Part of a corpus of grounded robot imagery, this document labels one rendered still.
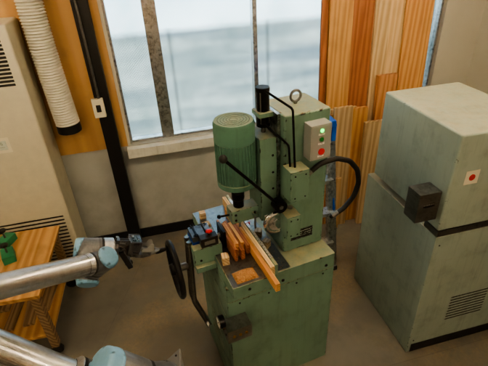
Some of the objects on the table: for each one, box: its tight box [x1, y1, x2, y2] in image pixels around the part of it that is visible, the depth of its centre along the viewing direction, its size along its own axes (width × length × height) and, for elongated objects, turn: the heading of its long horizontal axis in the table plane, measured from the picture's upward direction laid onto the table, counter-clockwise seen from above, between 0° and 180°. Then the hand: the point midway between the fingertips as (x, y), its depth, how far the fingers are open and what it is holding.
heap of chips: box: [232, 267, 259, 285], centre depth 172 cm, size 7×10×2 cm
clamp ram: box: [216, 221, 227, 248], centre depth 188 cm, size 9×8×9 cm
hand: (156, 250), depth 192 cm, fingers closed
